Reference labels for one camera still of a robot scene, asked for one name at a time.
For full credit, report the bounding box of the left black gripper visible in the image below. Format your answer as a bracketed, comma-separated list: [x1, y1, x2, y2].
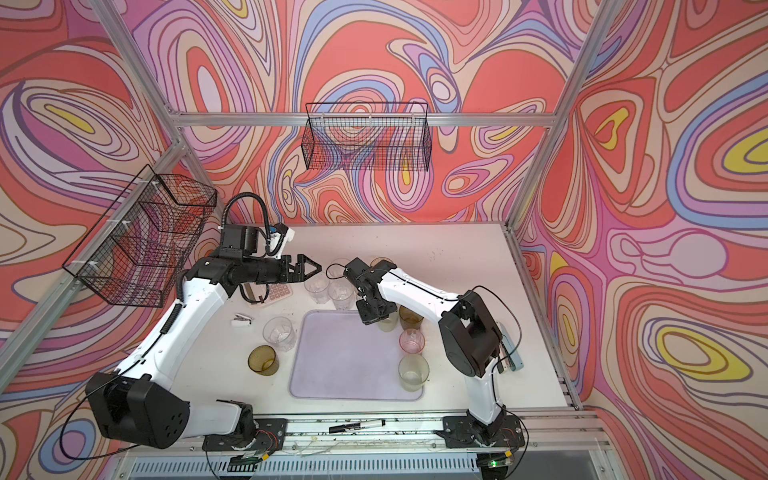
[242, 254, 322, 285]

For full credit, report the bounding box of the dark olive textured cup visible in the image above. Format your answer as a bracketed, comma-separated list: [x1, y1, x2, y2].
[398, 306, 423, 330]

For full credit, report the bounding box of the pink transparent cup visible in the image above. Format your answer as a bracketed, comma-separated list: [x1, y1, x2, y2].
[399, 328, 426, 355]

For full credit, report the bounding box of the pale green frosted large cup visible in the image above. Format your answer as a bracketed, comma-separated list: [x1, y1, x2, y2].
[398, 354, 430, 392]

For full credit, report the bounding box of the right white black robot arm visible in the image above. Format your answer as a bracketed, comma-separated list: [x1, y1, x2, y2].
[344, 258, 504, 435]

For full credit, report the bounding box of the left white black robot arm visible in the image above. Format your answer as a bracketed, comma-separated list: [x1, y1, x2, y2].
[85, 254, 321, 449]

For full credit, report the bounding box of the clear cup near tray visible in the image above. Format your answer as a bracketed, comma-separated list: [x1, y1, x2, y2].
[262, 317, 297, 352]

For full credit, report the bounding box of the lavender plastic tray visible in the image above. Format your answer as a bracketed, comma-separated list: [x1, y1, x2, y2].
[289, 310, 423, 402]

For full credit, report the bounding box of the yellow transparent cup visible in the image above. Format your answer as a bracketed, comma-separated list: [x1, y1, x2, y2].
[369, 257, 393, 267]

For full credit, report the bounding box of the clear cup back left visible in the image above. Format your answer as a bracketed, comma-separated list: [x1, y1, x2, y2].
[304, 274, 330, 304]

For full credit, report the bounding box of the clear cup front centre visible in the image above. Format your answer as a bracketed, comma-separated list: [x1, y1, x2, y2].
[328, 279, 357, 311]

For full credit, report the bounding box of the clear cup back centre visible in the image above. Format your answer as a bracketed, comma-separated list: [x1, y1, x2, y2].
[325, 258, 350, 281]

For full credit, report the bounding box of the small white clip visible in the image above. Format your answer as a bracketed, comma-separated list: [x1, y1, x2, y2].
[231, 314, 253, 328]

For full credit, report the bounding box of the dark amber cup left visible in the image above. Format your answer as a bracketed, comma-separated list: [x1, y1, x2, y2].
[247, 345, 279, 376]

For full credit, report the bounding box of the black white marker pen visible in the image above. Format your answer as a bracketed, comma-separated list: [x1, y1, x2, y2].
[328, 419, 386, 435]

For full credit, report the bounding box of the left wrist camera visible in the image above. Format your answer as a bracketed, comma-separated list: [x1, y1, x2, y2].
[217, 223, 295, 259]

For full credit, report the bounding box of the black wire basket back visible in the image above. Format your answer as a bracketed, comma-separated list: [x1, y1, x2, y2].
[301, 101, 432, 172]

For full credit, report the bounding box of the black wire basket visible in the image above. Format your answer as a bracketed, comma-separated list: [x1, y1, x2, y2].
[301, 101, 432, 172]
[62, 166, 218, 308]

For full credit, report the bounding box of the black wire basket left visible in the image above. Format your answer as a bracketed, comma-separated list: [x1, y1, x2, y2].
[62, 166, 218, 308]

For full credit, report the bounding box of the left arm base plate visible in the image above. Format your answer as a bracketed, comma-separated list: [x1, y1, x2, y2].
[202, 417, 288, 453]

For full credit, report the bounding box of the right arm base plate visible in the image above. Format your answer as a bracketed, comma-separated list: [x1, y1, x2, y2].
[435, 412, 526, 451]

